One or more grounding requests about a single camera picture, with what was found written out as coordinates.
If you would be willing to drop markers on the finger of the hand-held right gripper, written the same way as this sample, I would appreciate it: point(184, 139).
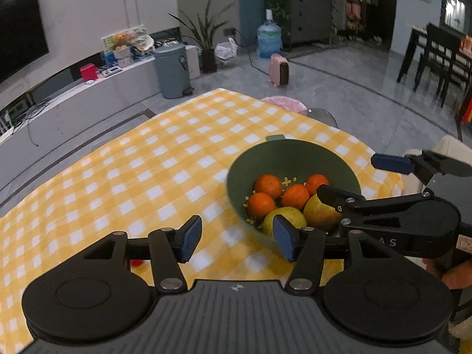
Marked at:
point(350, 206)
point(391, 163)

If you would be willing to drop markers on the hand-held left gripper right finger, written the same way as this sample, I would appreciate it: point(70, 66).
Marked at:
point(284, 236)

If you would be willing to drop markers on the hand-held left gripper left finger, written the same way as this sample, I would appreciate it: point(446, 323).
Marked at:
point(191, 239)

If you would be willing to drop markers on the yellow-green apple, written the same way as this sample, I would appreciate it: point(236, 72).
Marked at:
point(322, 214)

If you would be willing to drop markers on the orange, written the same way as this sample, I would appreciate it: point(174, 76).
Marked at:
point(261, 205)
point(267, 186)
point(317, 183)
point(296, 196)

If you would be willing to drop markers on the green colander bowl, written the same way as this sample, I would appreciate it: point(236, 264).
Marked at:
point(254, 169)

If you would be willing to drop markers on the person's right hand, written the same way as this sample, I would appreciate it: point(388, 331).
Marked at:
point(455, 274)

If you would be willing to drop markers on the small red object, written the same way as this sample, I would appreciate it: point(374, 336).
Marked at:
point(136, 263)

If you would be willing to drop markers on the beige chair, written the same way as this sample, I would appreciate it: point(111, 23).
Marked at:
point(448, 147)

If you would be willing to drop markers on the grey chair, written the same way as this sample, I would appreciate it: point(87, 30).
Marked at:
point(324, 116)

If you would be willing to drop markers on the yellow checked tablecloth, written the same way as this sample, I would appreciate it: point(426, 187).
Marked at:
point(147, 162)

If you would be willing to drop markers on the dark dining chair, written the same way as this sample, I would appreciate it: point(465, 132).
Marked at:
point(438, 55)

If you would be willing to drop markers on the dark dining table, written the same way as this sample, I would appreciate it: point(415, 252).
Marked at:
point(461, 49)

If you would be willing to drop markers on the pink space heater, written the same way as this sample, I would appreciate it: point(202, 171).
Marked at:
point(279, 70)

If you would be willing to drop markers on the white marble television console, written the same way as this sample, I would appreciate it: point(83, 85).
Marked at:
point(92, 103)

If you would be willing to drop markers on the grey-blue trash can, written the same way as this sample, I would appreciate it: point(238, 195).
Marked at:
point(172, 70)

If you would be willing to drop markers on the dark drawer cabinet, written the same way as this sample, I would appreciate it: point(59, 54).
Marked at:
point(309, 14)

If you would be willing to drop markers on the blue water bottle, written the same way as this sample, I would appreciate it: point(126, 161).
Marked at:
point(269, 40)

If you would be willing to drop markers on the white plastic bag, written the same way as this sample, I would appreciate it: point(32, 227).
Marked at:
point(225, 52)

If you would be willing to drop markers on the red box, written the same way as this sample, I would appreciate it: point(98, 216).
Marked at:
point(89, 72)

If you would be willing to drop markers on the long-leaf potted plant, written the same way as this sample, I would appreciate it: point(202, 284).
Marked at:
point(204, 33)

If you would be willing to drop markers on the printed picture board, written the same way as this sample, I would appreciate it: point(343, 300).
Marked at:
point(129, 38)

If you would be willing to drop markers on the brown teddy bear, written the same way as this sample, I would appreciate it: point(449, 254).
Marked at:
point(121, 40)

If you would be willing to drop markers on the black flat television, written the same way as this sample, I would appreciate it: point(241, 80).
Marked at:
point(18, 29)

